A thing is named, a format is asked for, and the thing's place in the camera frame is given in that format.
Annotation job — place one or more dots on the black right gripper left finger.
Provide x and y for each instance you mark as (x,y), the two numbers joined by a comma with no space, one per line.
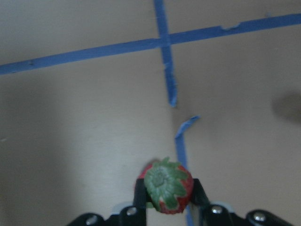
(135,214)

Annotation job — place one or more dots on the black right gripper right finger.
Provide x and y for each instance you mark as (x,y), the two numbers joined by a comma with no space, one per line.
(208,213)

